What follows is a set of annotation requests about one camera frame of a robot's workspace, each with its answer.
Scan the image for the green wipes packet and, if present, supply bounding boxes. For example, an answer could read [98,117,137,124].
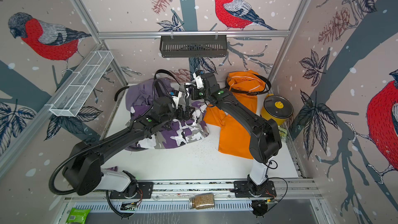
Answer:
[65,208,91,224]

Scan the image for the yellow cooking pot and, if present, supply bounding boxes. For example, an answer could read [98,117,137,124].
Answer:
[260,94,293,126]

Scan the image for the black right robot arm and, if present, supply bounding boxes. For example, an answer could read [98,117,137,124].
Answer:
[184,71,282,198]

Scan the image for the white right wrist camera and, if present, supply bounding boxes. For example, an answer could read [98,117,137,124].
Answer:
[193,73,204,89]

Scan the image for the jar of brown grains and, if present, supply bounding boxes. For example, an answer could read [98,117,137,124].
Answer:
[189,193,215,209]

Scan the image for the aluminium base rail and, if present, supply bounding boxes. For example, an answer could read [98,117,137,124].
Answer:
[64,178,325,214]

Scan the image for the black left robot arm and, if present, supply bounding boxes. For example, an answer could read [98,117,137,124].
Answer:
[48,96,195,202]

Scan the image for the green snack packet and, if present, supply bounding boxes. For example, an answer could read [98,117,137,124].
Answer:
[278,127,288,143]

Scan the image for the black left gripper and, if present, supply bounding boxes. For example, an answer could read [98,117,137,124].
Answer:
[160,103,195,125]

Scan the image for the lilac purple trousers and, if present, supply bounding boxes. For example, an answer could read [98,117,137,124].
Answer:
[125,79,159,117]

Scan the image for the orange trousers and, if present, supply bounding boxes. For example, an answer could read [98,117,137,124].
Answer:
[203,70,268,160]

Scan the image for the white wire mesh shelf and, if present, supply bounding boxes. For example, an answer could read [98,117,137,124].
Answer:
[49,50,114,117]

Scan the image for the black hanging wire basket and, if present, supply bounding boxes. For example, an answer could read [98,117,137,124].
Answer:
[160,35,228,58]

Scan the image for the purple candy packet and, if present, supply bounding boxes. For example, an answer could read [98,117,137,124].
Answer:
[106,166,118,172]

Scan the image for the glass lid with yellow knob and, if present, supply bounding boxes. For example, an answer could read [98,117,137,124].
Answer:
[263,95,293,119]

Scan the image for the purple camouflage trousers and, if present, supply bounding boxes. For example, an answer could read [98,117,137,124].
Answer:
[125,101,209,151]

